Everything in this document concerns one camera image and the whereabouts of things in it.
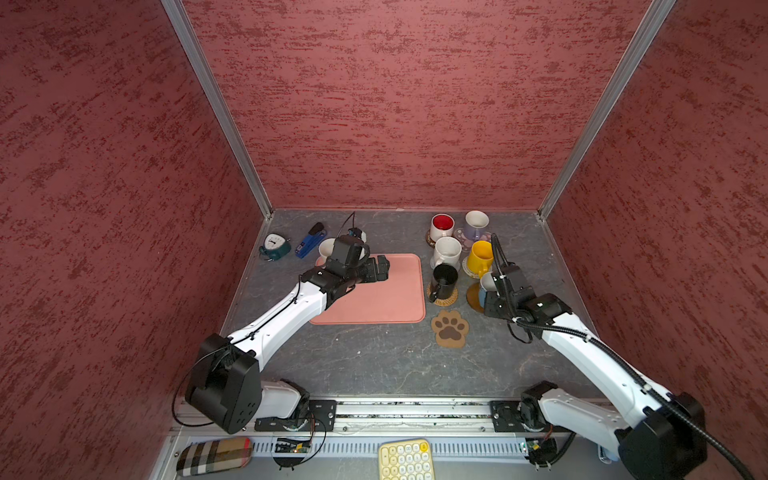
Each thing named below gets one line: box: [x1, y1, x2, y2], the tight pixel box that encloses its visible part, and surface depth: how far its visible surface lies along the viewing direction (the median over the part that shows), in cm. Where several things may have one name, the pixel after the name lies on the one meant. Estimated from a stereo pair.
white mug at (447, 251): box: [433, 236, 462, 267], surface depth 100 cm
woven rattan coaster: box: [426, 283, 459, 307], surface depth 97 cm
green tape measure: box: [259, 233, 292, 262], surface depth 106 cm
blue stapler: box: [295, 222, 327, 259], surface depth 109 cm
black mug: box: [429, 263, 459, 303], surface depth 94 cm
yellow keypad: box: [378, 438, 436, 480], surface depth 68 cm
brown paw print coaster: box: [431, 310, 469, 349], surface depth 91 cm
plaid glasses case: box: [176, 437, 253, 477], surface depth 68 cm
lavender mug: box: [464, 209, 490, 241], surface depth 112 cm
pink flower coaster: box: [453, 228, 492, 252], surface depth 116 cm
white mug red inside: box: [430, 213, 455, 243], surface depth 109 cm
